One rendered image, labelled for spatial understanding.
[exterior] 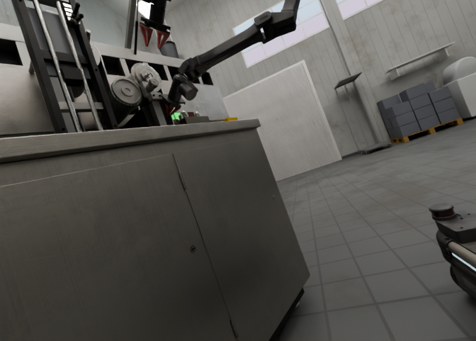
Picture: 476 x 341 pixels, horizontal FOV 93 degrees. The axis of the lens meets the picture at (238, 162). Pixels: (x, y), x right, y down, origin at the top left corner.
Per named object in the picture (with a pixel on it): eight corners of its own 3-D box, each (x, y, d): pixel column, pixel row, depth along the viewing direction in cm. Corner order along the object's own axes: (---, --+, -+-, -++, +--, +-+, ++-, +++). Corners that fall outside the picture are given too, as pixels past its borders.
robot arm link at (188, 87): (195, 71, 105) (185, 59, 97) (210, 84, 101) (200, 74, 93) (178, 90, 107) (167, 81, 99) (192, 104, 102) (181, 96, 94)
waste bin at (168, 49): (185, 64, 738) (178, 46, 741) (176, 59, 686) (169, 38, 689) (171, 72, 753) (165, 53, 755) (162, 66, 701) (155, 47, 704)
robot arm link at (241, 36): (274, 28, 95) (268, 7, 85) (278, 38, 94) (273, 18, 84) (190, 74, 107) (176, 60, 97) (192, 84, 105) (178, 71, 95)
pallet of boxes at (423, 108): (442, 126, 559) (425, 84, 564) (463, 123, 485) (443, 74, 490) (392, 143, 591) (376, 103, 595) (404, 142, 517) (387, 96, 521)
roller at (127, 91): (117, 103, 91) (108, 76, 91) (98, 127, 107) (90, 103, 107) (145, 103, 100) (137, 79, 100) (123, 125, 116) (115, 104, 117)
